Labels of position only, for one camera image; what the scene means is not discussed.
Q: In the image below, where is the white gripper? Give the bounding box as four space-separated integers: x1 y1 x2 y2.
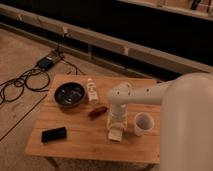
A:
106 105 128 132

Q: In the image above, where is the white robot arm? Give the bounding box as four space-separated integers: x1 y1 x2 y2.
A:
108 73 213 171

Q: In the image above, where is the dark ceramic bowl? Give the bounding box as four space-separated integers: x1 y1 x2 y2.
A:
54 82 85 108

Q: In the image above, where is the white plastic cup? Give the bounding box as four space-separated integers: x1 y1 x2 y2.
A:
134 112 154 136

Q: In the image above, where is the brown sausage-shaped object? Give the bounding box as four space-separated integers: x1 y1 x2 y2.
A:
88 106 108 118

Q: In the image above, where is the wooden table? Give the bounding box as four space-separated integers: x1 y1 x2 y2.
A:
25 74 160 163

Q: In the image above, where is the small white bottle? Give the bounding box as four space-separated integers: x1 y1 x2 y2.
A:
86 78 99 105

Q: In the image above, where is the black rectangular remote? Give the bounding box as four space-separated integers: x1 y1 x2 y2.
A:
41 127 67 143

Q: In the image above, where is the long wooden beam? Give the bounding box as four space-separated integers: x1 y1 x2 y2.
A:
0 3 213 74

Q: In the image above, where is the black power adapter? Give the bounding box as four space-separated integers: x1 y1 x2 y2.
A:
36 57 54 71

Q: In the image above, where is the black coiled cable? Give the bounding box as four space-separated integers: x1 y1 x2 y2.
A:
0 67 52 105

